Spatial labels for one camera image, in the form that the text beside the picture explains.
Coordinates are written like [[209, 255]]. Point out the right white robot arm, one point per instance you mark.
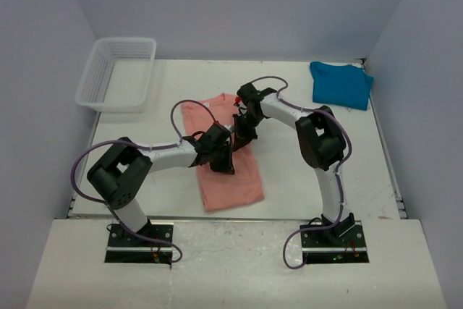
[[321, 141]]

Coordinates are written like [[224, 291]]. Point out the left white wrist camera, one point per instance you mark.
[[228, 127]]

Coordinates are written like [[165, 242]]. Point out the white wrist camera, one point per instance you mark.
[[237, 101], [228, 127]]

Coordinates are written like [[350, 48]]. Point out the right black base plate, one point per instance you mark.
[[351, 247]]

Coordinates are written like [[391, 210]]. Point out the white plastic basket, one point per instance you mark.
[[117, 75]]

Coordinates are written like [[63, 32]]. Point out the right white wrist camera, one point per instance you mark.
[[237, 101]]

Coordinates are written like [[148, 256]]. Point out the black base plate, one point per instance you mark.
[[351, 247], [122, 247]]

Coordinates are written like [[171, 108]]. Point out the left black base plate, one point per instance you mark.
[[122, 247]]

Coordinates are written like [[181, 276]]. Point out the pink t shirt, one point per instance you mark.
[[223, 191]]

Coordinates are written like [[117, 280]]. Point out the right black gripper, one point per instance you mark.
[[243, 137]]

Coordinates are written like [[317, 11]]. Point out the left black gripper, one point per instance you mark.
[[226, 166]]

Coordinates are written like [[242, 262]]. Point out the blue folded t shirt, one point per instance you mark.
[[343, 85]]

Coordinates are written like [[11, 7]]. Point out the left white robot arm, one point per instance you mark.
[[118, 175]]

